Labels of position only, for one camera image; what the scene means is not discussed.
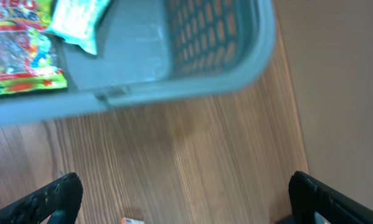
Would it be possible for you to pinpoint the red white small box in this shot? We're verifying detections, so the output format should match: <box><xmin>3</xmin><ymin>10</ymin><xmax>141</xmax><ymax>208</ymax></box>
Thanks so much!
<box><xmin>121</xmin><ymin>218</ymin><xmax>146</xmax><ymax>224</ymax></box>

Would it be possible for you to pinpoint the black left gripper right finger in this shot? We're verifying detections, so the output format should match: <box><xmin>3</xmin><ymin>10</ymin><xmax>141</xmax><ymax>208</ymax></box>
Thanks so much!
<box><xmin>288</xmin><ymin>171</ymin><xmax>373</xmax><ymax>224</ymax></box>

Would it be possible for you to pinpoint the teal tissue pack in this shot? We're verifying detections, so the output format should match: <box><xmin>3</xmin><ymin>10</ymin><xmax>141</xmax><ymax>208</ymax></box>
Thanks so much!
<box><xmin>46</xmin><ymin>0</ymin><xmax>111</xmax><ymax>55</ymax></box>

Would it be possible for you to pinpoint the grey plastic shopping basket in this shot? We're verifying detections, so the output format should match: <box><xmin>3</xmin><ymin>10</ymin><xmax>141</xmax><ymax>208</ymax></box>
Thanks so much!
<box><xmin>0</xmin><ymin>0</ymin><xmax>276</xmax><ymax>125</ymax></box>

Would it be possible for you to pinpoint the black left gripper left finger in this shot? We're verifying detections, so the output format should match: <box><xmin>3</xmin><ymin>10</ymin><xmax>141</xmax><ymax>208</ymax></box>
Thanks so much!
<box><xmin>0</xmin><ymin>172</ymin><xmax>83</xmax><ymax>224</ymax></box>

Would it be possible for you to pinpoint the colourful gummy candy bag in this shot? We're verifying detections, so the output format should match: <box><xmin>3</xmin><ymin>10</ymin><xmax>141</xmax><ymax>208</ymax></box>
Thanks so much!
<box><xmin>0</xmin><ymin>0</ymin><xmax>67</xmax><ymax>96</ymax></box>

